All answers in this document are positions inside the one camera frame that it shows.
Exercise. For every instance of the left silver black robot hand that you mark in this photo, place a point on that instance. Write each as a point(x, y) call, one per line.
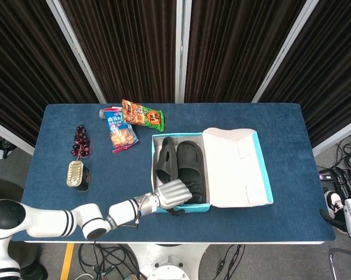
point(173, 194)

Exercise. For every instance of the black slipper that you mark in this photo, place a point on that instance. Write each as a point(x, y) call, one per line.
point(165, 163)
point(191, 163)

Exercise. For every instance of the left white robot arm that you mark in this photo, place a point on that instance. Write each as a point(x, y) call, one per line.
point(46, 221)

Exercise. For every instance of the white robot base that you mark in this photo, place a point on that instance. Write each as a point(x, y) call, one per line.
point(169, 262)

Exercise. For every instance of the light blue shoe box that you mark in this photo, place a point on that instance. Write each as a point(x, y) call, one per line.
point(236, 175)

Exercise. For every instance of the white black sneaker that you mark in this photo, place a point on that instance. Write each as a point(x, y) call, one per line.
point(334, 201)

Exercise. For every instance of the grey metal chair leg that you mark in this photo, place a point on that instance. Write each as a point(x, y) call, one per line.
point(334, 259)

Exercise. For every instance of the black power strip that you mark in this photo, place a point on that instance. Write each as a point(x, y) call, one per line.
point(325, 177)

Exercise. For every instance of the blue felt table mat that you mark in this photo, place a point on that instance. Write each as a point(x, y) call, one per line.
point(236, 224)

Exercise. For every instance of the blue cracker snack bag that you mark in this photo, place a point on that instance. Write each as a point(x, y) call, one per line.
point(119, 131)

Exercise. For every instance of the orange green snack bag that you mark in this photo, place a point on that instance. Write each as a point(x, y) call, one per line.
point(143, 116)

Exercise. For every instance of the gold lid tin can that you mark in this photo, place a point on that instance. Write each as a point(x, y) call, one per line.
point(75, 173)

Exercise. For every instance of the dark red grape bunch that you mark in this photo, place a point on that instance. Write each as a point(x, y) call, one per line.
point(81, 144)

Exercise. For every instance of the grey capped bottle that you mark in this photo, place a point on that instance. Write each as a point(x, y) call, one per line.
point(101, 113)

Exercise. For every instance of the yellow floor tape strip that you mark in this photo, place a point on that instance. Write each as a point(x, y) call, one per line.
point(67, 261)

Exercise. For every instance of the black pleated curtain panel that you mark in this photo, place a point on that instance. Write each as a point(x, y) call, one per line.
point(128, 49)
point(333, 64)
point(23, 58)
point(233, 49)

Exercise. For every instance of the grey partition frame post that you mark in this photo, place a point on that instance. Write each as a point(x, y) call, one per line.
point(284, 52)
point(11, 137)
point(76, 49)
point(338, 137)
point(183, 49)

